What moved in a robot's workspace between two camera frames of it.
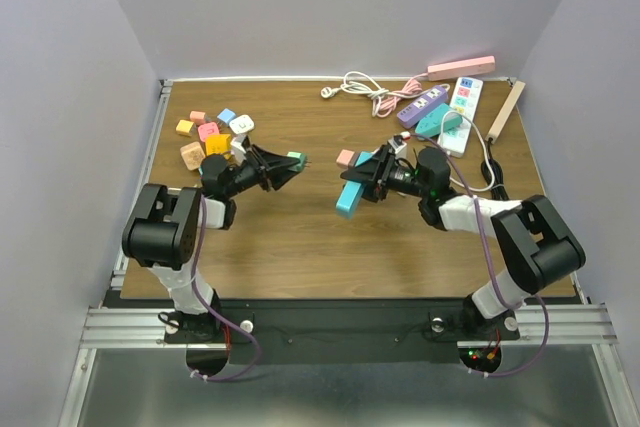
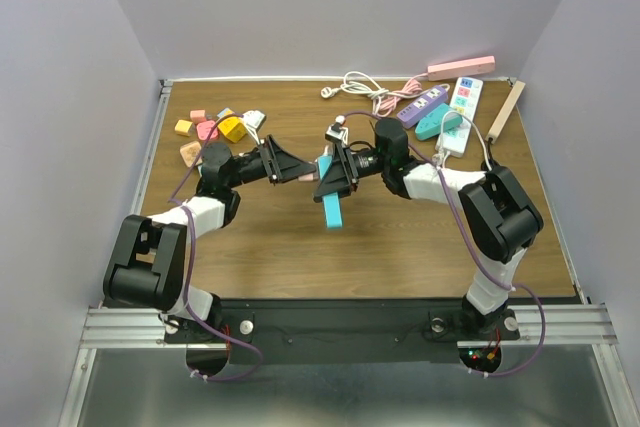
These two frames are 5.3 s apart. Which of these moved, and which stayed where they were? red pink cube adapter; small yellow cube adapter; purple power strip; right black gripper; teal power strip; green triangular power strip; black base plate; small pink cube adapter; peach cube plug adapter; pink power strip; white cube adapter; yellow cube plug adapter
Moved: white cube adapter; teal power strip; yellow cube plug adapter; right black gripper
Stayed: peach cube plug adapter; red pink cube adapter; small yellow cube adapter; pink power strip; small pink cube adapter; green triangular power strip; black base plate; purple power strip
